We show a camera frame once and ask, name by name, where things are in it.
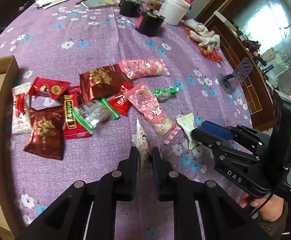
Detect cream white candy packet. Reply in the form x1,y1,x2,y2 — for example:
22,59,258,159
176,113,198,150

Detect white red snack packet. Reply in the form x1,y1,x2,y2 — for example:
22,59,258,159
136,119,150,170

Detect red candy packet with face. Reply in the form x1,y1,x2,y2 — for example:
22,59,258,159
28,77,71,100

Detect right hand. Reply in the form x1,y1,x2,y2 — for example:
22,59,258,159
239,192,284,222

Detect green wrapped candy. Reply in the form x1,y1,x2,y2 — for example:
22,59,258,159
153,87,179,102

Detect grey phone stand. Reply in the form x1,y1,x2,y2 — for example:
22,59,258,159
217,57,254,95

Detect red yellow label packet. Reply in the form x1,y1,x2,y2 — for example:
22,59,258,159
63,86,91,140

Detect clear green edged packet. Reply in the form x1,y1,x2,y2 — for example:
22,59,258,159
71,98,120,134

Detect pink cartoon snack bag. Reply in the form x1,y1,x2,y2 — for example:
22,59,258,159
125,82,181,145

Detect red foil packet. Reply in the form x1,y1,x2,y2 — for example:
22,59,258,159
184,27,224,62

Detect small red packet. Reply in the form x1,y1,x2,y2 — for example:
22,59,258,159
108,82,132,116

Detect dark red snack bag front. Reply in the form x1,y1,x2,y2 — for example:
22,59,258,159
23,106,65,160

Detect pink snack bag far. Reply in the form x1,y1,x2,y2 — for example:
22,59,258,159
119,59,170,80

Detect large dark red snack bag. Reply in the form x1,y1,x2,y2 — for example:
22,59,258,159
79,64,133,104

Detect white gloves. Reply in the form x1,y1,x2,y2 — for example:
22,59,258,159
182,19,220,52

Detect purple floral tablecloth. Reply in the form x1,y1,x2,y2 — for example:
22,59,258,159
0,0,255,240

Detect wooden cabinet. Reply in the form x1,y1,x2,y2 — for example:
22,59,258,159
197,0,291,131

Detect white red striped packet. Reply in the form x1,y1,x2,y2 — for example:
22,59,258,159
12,82,32,134

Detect black jar near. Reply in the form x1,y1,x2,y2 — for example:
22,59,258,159
136,0,165,37

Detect black jar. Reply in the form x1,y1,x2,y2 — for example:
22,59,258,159
136,0,165,37
118,0,142,17

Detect white cup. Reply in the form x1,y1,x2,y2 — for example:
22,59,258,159
158,0,191,25

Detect black jar far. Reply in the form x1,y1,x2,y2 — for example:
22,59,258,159
118,0,142,17

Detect green booklet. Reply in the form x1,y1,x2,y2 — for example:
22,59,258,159
81,0,117,10

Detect black pen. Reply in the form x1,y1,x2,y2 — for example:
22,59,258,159
36,0,65,9

